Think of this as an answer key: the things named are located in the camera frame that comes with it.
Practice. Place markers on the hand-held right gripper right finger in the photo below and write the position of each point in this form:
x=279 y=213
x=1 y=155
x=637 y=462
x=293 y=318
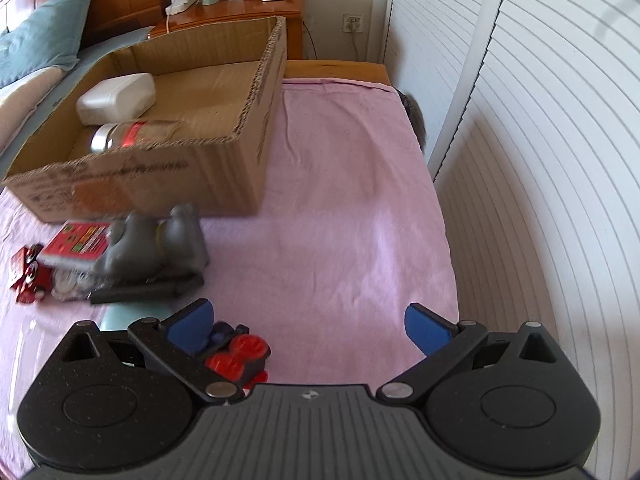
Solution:
x=425 y=331

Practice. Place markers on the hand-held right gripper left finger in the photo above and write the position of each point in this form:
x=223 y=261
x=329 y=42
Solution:
x=192 y=326

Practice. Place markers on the black red toy car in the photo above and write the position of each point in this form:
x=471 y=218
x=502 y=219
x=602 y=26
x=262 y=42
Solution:
x=240 y=355

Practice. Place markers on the black power bank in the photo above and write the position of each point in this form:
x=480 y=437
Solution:
x=145 y=291

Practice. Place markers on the teal round case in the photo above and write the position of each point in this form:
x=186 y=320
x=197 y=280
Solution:
x=117 y=320

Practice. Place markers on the grey toy elephant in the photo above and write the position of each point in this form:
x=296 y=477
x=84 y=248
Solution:
x=150 y=250

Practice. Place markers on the red card packet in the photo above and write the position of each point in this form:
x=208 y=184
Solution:
x=75 y=242

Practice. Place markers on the cardboard box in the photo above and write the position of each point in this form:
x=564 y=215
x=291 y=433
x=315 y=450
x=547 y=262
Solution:
x=150 y=187

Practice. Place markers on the red toy train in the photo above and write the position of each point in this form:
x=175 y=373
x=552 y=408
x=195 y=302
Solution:
x=30 y=275

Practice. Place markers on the pink blanket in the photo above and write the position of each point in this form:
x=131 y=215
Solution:
x=330 y=230

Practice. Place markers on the wide white louvered door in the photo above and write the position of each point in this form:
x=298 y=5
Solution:
x=560 y=185

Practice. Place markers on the red label glass jar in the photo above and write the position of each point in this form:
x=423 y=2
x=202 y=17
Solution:
x=135 y=132

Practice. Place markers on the dark grey fuzzy cloth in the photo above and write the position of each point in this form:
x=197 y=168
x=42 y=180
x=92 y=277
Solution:
x=416 y=115

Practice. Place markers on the white plastic container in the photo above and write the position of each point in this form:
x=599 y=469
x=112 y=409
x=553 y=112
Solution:
x=116 y=97

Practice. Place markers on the narrow white louvered door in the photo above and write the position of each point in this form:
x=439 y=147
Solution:
x=440 y=50

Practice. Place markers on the wooden nightstand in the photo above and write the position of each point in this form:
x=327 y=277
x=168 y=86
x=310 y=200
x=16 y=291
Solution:
x=250 y=7

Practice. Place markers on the teal pillow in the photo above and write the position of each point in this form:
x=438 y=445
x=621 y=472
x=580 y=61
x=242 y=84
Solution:
x=42 y=35

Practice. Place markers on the wooden bed frame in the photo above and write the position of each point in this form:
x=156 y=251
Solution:
x=340 y=71

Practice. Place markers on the white wall socket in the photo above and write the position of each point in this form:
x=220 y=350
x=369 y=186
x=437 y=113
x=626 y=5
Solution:
x=354 y=23

